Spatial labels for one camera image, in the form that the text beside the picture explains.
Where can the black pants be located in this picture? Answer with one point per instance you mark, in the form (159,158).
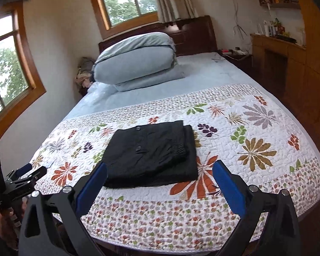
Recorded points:
(149,152)

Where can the tall wooden wardrobe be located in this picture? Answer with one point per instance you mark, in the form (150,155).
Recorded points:
(316,45)

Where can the white bottle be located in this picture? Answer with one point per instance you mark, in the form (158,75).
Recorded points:
(266,29)

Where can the dark wooden headboard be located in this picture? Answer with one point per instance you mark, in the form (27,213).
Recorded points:
(194,34)

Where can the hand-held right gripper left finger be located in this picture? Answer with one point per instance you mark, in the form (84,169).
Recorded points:
(92,189)

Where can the folded light blue duvet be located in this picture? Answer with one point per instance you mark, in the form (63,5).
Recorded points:
(136,56)

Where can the beige curtain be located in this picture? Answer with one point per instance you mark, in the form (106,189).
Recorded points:
(173,0)

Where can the wooden framed window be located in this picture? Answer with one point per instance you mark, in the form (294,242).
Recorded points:
(25,58)
(122,2)

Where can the dark wooden nightstand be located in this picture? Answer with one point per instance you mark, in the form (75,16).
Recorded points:
(242,61)

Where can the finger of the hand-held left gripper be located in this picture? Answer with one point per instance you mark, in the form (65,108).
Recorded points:
(24,169)
(37,174)

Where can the person's left hand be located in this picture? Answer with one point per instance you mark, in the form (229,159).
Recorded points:
(4,224)

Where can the black flat device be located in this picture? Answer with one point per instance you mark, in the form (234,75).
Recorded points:
(285,38)

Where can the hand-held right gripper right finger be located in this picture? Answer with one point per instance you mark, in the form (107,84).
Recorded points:
(229,189)

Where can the light wooden cabinet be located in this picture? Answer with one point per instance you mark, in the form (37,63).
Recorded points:
(277,66)

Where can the pile of clothes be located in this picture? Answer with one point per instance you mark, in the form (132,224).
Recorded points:
(84,72)

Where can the small pale quilt tag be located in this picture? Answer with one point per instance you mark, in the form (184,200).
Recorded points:
(49,165)

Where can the floral quilted bedspread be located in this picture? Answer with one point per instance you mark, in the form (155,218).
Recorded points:
(256,128)

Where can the light blue bed sheet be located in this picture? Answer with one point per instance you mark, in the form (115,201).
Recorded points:
(202,77)

